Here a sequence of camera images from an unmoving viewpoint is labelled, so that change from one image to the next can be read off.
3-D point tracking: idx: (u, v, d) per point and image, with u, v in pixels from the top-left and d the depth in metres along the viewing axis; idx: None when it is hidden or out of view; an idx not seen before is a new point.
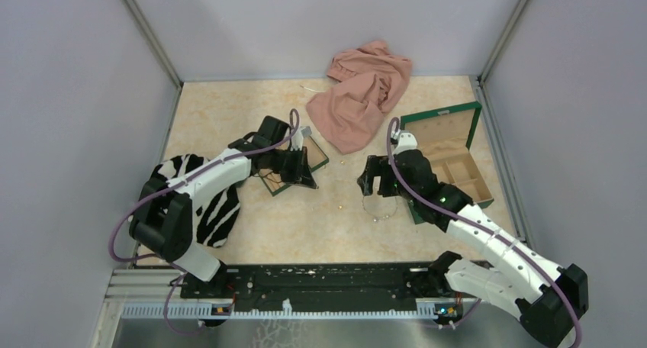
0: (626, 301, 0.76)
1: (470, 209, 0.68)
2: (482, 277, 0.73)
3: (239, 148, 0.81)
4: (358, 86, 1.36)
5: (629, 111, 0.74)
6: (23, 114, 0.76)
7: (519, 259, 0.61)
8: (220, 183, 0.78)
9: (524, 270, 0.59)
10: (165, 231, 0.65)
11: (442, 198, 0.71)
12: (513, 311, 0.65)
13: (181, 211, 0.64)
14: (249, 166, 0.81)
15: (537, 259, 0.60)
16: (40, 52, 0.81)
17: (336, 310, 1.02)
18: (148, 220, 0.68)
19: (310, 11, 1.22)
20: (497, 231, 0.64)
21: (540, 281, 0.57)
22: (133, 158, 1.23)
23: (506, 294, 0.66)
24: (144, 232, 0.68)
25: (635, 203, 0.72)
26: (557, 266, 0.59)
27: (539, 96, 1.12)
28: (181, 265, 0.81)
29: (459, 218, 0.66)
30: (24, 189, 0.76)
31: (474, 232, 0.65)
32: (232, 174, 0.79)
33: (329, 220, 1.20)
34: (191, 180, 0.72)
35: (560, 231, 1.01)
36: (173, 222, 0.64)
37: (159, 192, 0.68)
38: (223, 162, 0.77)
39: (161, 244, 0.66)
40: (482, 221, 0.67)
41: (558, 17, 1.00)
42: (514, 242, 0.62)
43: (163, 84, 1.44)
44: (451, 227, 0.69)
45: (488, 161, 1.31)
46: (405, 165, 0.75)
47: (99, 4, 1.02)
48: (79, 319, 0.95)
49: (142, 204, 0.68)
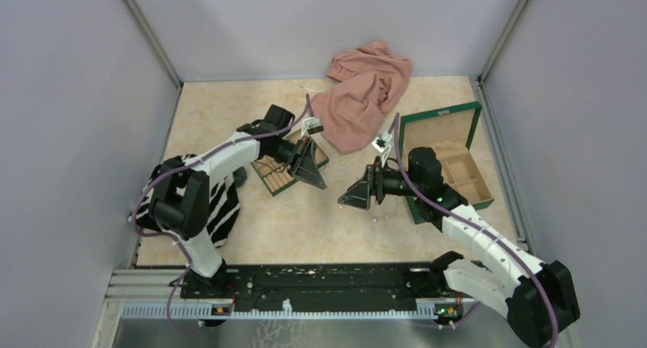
0: (625, 301, 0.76)
1: (464, 207, 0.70)
2: (477, 275, 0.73)
3: (247, 131, 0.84)
4: (358, 86, 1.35)
5: (629, 111, 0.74)
6: (22, 114, 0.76)
7: (503, 252, 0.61)
8: (233, 162, 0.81)
9: (506, 263, 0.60)
10: (185, 205, 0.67)
11: (439, 198, 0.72)
12: (503, 311, 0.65)
13: (200, 187, 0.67)
14: (258, 149, 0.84)
15: (520, 254, 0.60)
16: (41, 50, 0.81)
17: (337, 310, 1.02)
18: (166, 198, 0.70)
19: (311, 11, 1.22)
20: (485, 227, 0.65)
21: (520, 274, 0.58)
22: (134, 159, 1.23)
23: (497, 292, 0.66)
24: (162, 211, 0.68)
25: (634, 204, 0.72)
26: (540, 261, 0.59)
27: (539, 97, 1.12)
28: (191, 251, 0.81)
29: (451, 214, 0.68)
30: (23, 188, 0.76)
31: (464, 227, 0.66)
32: (241, 156, 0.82)
33: (329, 220, 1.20)
34: (206, 158, 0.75)
35: (558, 231, 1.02)
36: (192, 198, 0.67)
37: (178, 169, 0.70)
38: (233, 144, 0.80)
39: (180, 221, 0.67)
40: (473, 218, 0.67)
41: (558, 18, 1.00)
42: (499, 236, 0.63)
43: (163, 84, 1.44)
44: (444, 223, 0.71)
45: (488, 161, 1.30)
46: (418, 165, 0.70)
47: (99, 5, 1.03)
48: (79, 320, 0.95)
49: (162, 181, 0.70)
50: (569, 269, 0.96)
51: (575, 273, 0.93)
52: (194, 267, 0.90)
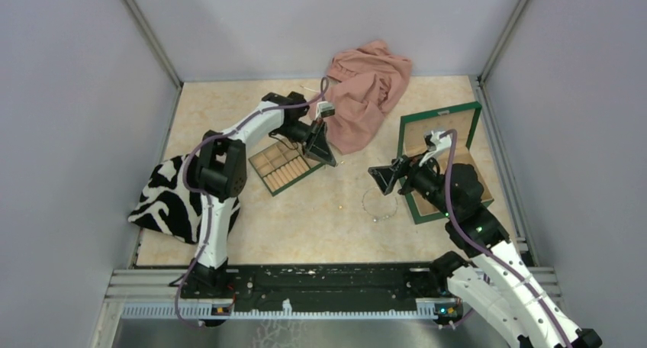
0: (624, 301, 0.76)
1: (503, 246, 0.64)
2: (485, 296, 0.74)
3: (272, 100, 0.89)
4: (358, 86, 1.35)
5: (628, 111, 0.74)
6: (21, 114, 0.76)
7: (541, 311, 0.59)
8: (264, 130, 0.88)
9: (544, 325, 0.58)
10: (227, 170, 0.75)
11: (478, 228, 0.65)
12: (510, 341, 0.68)
13: (239, 153, 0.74)
14: (283, 116, 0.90)
15: (558, 317, 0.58)
16: (40, 50, 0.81)
17: (336, 310, 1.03)
18: (210, 165, 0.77)
19: (312, 11, 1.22)
20: (528, 278, 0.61)
21: (557, 340, 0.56)
22: (134, 159, 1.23)
23: (509, 324, 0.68)
24: (207, 176, 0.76)
25: (633, 203, 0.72)
26: (577, 327, 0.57)
27: (539, 97, 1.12)
28: (216, 222, 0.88)
29: (492, 256, 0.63)
30: (23, 188, 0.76)
31: (503, 273, 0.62)
32: (269, 124, 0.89)
33: (329, 220, 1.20)
34: (240, 129, 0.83)
35: (558, 231, 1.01)
36: (233, 164, 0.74)
37: (218, 138, 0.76)
38: (261, 114, 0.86)
39: (223, 184, 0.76)
40: (513, 262, 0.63)
41: (558, 18, 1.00)
42: (542, 294, 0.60)
43: (163, 84, 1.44)
44: (480, 260, 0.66)
45: (488, 161, 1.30)
46: (456, 187, 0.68)
47: (98, 5, 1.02)
48: (78, 320, 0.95)
49: (204, 150, 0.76)
50: (570, 270, 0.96)
51: (575, 274, 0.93)
52: (201, 254, 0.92)
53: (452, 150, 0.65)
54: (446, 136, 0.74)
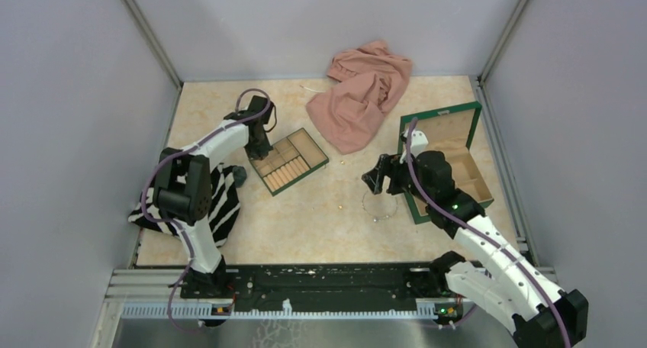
0: (626, 301, 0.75)
1: (481, 219, 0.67)
2: (481, 285, 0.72)
3: (233, 118, 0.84)
4: (358, 86, 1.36)
5: (627, 111, 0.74)
6: (22, 114, 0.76)
7: (521, 275, 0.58)
8: (226, 149, 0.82)
9: (525, 288, 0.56)
10: (191, 190, 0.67)
11: (455, 205, 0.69)
12: (508, 325, 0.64)
13: (202, 169, 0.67)
14: (247, 133, 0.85)
15: (539, 279, 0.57)
16: (41, 49, 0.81)
17: (336, 310, 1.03)
18: (169, 186, 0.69)
19: (311, 10, 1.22)
20: (504, 246, 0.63)
21: (539, 301, 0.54)
22: (134, 159, 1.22)
23: (503, 307, 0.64)
24: (166, 198, 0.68)
25: (633, 202, 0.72)
26: (559, 290, 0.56)
27: (538, 98, 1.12)
28: (194, 241, 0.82)
29: (468, 227, 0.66)
30: (23, 188, 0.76)
31: (481, 243, 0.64)
32: (233, 141, 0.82)
33: (329, 220, 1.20)
34: (201, 145, 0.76)
35: (558, 230, 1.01)
36: (197, 182, 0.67)
37: (178, 155, 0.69)
38: (224, 130, 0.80)
39: (186, 207, 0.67)
40: (490, 233, 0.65)
41: (557, 19, 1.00)
42: (519, 259, 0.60)
43: (163, 84, 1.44)
44: (458, 235, 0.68)
45: (488, 161, 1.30)
46: (426, 169, 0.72)
47: (98, 5, 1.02)
48: (78, 321, 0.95)
49: (162, 169, 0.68)
50: (571, 269, 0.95)
51: (576, 273, 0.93)
52: (194, 264, 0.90)
53: (407, 143, 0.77)
54: (423, 133, 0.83)
